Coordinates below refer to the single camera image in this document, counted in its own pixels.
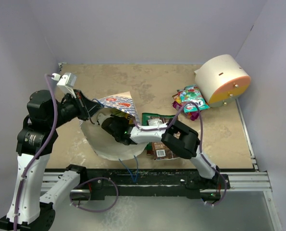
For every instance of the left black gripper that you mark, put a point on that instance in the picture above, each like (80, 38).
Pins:
(86, 110)

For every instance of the blue checkered paper bag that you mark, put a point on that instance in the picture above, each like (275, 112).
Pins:
(103, 144)

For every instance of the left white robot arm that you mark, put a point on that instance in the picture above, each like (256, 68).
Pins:
(31, 211)

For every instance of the teal Fox's mint packet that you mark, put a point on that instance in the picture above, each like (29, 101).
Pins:
(192, 94)

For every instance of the green chips bag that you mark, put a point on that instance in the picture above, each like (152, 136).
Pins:
(147, 118)

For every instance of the brown sea salt chips bag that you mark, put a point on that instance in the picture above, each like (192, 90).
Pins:
(162, 134)

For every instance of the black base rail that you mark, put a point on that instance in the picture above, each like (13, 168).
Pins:
(152, 183)

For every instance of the yellow M&M's packet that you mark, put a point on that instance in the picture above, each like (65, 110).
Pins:
(129, 117)

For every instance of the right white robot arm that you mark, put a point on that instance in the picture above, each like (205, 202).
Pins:
(182, 140)

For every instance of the yellow candy snack packet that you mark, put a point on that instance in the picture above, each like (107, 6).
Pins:
(177, 99)

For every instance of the light green snack packet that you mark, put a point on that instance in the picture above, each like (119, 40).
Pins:
(119, 113)

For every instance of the beige and orange cylinder device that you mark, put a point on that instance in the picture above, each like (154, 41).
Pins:
(221, 80)

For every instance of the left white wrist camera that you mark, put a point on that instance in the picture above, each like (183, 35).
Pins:
(65, 82)

